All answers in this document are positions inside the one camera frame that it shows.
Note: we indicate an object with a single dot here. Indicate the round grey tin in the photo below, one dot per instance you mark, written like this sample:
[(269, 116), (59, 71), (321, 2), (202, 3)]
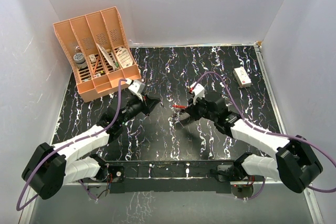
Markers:
[(79, 60)]

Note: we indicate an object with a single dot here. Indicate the small white card box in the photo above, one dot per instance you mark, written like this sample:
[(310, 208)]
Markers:
[(92, 58)]

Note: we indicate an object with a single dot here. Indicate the white blister pack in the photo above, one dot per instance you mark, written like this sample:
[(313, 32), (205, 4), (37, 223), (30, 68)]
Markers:
[(124, 58)]

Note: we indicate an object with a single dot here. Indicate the orange plastic desk organizer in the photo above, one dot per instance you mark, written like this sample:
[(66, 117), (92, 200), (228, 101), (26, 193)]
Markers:
[(80, 34)]

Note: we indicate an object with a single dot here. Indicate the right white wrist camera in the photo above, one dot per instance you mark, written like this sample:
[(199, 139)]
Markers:
[(197, 91)]

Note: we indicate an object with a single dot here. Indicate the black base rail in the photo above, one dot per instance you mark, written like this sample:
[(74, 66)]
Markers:
[(166, 176)]

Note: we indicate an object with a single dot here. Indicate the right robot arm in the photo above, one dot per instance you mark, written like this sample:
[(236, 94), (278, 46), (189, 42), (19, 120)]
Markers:
[(290, 160)]

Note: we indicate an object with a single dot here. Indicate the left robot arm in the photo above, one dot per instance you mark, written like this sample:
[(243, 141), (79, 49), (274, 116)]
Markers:
[(52, 166)]

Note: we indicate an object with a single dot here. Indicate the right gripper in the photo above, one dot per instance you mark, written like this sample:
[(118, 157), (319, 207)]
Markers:
[(191, 108)]

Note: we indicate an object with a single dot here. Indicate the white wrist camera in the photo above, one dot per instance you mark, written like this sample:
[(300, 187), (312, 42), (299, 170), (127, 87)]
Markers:
[(136, 87), (197, 91)]

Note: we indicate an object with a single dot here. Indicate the orange pencil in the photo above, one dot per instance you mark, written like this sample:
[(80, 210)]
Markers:
[(96, 64)]

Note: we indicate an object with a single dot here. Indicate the white paper packet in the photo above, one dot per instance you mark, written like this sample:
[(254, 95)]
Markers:
[(107, 57)]

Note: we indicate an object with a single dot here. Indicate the small white cardboard box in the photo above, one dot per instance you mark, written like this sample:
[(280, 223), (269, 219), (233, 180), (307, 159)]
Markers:
[(242, 77)]

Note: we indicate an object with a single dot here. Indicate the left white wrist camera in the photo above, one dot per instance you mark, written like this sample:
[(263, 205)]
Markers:
[(136, 87)]

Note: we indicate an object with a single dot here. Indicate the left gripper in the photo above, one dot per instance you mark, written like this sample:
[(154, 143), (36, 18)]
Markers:
[(148, 105)]

